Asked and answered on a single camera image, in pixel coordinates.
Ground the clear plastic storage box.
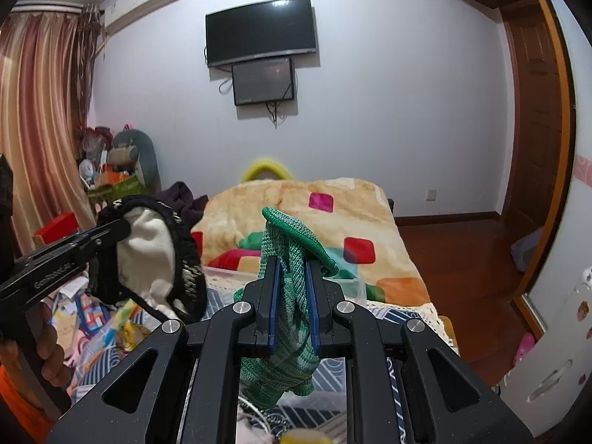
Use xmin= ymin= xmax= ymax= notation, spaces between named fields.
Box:
xmin=202 ymin=267 xmax=366 ymax=312

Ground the grey green plush toy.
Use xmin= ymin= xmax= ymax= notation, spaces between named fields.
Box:
xmin=106 ymin=129 xmax=161 ymax=194

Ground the colourful beige fleece blanket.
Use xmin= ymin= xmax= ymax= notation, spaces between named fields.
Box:
xmin=192 ymin=178 xmax=430 ymax=308

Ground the dark purple clothing pile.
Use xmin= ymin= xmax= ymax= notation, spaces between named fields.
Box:
xmin=154 ymin=181 xmax=209 ymax=229

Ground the white sticker-covered suitcase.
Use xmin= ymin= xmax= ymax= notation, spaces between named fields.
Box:
xmin=499 ymin=269 xmax=592 ymax=437

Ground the person's left hand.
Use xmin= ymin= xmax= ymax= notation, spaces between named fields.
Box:
xmin=37 ymin=303 xmax=71 ymax=388

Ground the white wall socket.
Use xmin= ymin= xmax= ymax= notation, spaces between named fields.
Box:
xmin=425 ymin=189 xmax=437 ymax=202

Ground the striped pink curtain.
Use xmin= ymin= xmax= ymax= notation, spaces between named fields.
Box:
xmin=1 ymin=11 xmax=94 ymax=253

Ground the yellow round object behind bed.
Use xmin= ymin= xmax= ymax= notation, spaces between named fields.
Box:
xmin=241 ymin=158 xmax=292 ymax=182

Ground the brown wooden door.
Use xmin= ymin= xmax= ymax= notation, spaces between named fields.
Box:
xmin=502 ymin=0 xmax=561 ymax=239

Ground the green knitted cloth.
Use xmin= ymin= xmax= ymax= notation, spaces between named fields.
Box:
xmin=241 ymin=206 xmax=339 ymax=409

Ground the navy white patterned cushion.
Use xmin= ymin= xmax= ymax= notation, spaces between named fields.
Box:
xmin=68 ymin=286 xmax=460 ymax=444

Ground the red box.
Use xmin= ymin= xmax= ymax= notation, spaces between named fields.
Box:
xmin=33 ymin=212 xmax=79 ymax=249

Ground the black and white pouch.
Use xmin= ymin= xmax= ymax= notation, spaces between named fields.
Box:
xmin=89 ymin=195 xmax=207 ymax=325

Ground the small dark wall monitor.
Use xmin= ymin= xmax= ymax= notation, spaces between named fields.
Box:
xmin=232 ymin=57 xmax=295 ymax=106

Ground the black wall television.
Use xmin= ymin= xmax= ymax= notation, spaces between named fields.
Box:
xmin=206 ymin=0 xmax=317 ymax=67

